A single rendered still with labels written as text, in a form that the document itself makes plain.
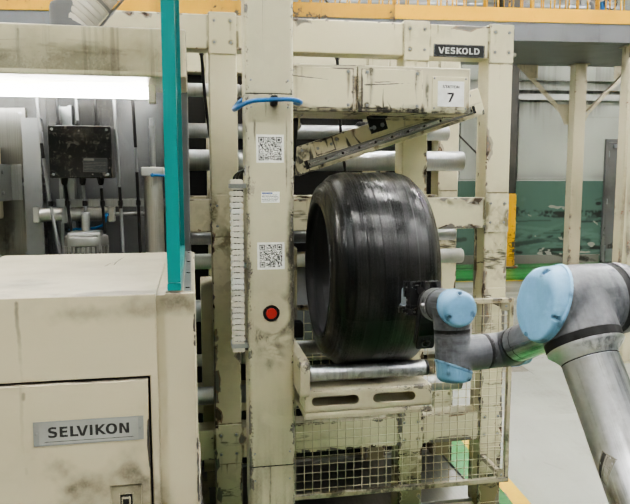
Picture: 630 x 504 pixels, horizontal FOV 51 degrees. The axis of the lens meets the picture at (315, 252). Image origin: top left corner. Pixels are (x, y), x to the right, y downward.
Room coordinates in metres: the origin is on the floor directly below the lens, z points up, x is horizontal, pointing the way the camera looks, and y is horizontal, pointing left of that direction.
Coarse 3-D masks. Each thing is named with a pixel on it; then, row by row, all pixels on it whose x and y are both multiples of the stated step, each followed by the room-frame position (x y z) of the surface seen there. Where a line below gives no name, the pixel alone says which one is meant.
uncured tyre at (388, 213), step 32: (320, 192) 1.87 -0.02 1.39; (352, 192) 1.75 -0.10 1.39; (384, 192) 1.76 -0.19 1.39; (416, 192) 1.79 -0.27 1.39; (320, 224) 2.13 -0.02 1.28; (352, 224) 1.68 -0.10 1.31; (384, 224) 1.69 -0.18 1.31; (416, 224) 1.70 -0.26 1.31; (320, 256) 2.16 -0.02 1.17; (352, 256) 1.65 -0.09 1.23; (384, 256) 1.65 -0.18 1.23; (416, 256) 1.67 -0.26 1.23; (320, 288) 2.14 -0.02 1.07; (352, 288) 1.64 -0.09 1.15; (384, 288) 1.65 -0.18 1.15; (320, 320) 2.06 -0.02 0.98; (352, 320) 1.66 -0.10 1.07; (384, 320) 1.67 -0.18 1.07; (352, 352) 1.72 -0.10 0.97; (384, 352) 1.74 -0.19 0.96; (416, 352) 1.78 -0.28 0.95
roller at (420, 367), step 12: (408, 360) 1.80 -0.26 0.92; (420, 360) 1.81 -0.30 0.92; (312, 372) 1.73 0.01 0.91; (324, 372) 1.74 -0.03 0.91; (336, 372) 1.75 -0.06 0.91; (348, 372) 1.75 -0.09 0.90; (360, 372) 1.76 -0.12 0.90; (372, 372) 1.76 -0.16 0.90; (384, 372) 1.77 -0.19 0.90; (396, 372) 1.78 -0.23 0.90; (408, 372) 1.78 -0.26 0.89; (420, 372) 1.79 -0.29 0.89
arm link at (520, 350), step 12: (624, 264) 1.04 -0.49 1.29; (516, 324) 1.33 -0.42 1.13; (492, 336) 1.37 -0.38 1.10; (504, 336) 1.34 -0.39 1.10; (516, 336) 1.29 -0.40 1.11; (492, 348) 1.34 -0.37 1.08; (504, 348) 1.33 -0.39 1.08; (516, 348) 1.30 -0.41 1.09; (528, 348) 1.27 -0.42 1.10; (540, 348) 1.25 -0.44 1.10; (492, 360) 1.34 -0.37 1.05; (504, 360) 1.35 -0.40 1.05; (516, 360) 1.33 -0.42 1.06; (528, 360) 1.38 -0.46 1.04
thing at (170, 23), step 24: (168, 0) 0.92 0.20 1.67; (168, 24) 0.92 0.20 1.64; (168, 48) 0.92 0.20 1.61; (168, 72) 0.92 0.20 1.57; (168, 96) 0.92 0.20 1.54; (168, 120) 0.92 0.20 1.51; (168, 144) 0.92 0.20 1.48; (168, 168) 0.92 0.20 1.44; (168, 192) 0.92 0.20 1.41; (168, 216) 0.92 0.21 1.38; (168, 240) 0.92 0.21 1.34; (168, 264) 0.92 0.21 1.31; (168, 288) 0.92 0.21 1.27
